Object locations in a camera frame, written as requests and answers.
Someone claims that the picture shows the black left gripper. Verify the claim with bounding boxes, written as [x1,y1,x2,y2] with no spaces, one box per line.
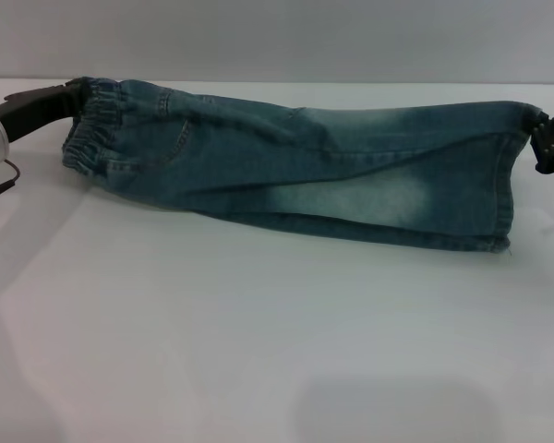
[0,77,95,140]

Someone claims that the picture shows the blue denim shorts with cartoon print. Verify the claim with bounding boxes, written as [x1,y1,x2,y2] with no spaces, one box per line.
[60,77,539,256]

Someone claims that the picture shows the black cable with metal plug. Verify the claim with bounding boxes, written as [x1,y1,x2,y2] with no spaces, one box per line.
[0,158,21,214]

